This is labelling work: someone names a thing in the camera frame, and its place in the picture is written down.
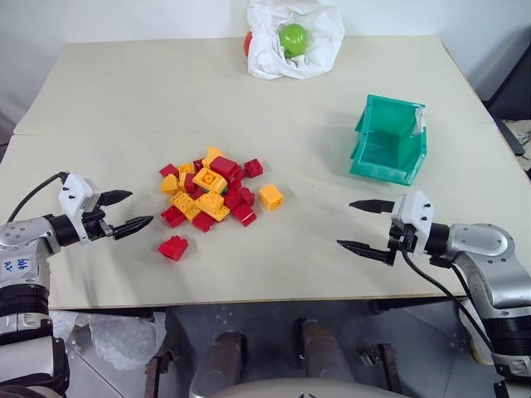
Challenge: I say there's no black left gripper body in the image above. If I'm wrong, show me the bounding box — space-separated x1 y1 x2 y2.
81 206 116 242

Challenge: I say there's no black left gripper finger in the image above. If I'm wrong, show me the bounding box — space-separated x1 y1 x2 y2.
98 189 134 207
110 215 155 241

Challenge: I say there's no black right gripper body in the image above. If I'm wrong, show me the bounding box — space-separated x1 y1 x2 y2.
385 220 417 266

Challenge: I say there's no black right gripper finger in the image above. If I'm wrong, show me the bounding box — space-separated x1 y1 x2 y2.
336 239 392 265
348 199 396 215

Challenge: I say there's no green plastic storage bin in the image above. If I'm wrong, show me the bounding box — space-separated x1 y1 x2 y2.
348 94 429 187

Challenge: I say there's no lone yellow brick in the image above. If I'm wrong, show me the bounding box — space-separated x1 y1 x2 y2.
258 182 285 212

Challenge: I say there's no dark rounded shape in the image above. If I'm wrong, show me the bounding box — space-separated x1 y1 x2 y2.
191 330 246 398
299 318 356 383

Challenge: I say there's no clear bubble wrap sheet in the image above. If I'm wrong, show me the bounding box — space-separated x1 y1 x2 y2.
48 309 168 372

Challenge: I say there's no grey rounded robot body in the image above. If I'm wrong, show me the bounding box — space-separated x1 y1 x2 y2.
215 376 416 398

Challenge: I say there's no dark office chair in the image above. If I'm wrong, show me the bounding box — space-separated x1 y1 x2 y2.
475 15 531 163

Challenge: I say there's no green apple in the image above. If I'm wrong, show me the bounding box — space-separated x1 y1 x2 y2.
278 22 310 58

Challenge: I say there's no white crumpled plastic bag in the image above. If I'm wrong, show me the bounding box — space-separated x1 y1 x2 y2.
246 0 347 81

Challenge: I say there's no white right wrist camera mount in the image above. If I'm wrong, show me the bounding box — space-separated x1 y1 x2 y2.
391 190 433 255

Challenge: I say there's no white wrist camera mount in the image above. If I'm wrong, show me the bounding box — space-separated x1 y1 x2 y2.
391 190 433 255
57 172 101 246

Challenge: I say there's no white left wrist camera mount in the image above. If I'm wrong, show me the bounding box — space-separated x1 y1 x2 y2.
57 172 101 246

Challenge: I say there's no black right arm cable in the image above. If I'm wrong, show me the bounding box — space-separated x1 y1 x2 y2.
401 251 495 354

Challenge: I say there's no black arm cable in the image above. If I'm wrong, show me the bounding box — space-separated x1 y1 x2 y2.
401 251 495 354
7 171 69 223

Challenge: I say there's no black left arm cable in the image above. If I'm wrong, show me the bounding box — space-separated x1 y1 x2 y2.
7 171 69 223

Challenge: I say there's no rusty metal frame bar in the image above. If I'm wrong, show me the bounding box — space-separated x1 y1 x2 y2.
359 342 402 398
143 350 175 398

